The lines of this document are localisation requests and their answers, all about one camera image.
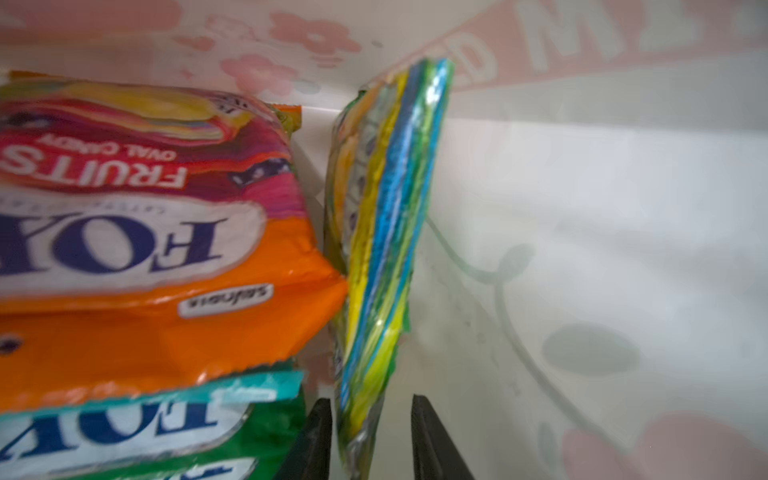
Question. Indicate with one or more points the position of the white floral paper bag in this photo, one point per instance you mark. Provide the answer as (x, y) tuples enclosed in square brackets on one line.
[(589, 298)]

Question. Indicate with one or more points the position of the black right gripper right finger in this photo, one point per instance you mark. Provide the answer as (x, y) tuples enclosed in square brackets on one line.
[(435, 456)]

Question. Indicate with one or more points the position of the orange Fox's fruits candy packet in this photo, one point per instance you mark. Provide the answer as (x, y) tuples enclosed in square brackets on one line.
[(152, 239)]

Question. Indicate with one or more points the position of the yellow-green spring tea candy packet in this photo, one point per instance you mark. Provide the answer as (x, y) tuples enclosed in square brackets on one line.
[(377, 195)]

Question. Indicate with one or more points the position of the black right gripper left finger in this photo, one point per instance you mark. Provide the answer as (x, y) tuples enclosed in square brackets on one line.
[(309, 458)]

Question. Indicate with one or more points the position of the green Fox's candy packet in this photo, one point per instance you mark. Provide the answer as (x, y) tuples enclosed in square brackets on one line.
[(239, 427)]

